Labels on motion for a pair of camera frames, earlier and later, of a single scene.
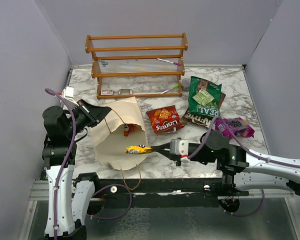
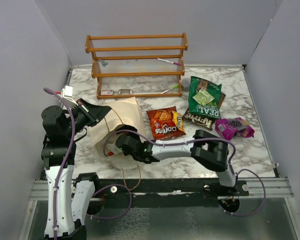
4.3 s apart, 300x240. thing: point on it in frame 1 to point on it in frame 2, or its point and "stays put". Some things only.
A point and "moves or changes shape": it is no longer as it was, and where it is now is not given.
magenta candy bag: (235, 126) stays put
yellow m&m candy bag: (138, 149) moves or changes shape
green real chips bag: (213, 109) stays put
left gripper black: (95, 113) stays put
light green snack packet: (203, 97) stays put
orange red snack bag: (165, 120) moves or changes shape
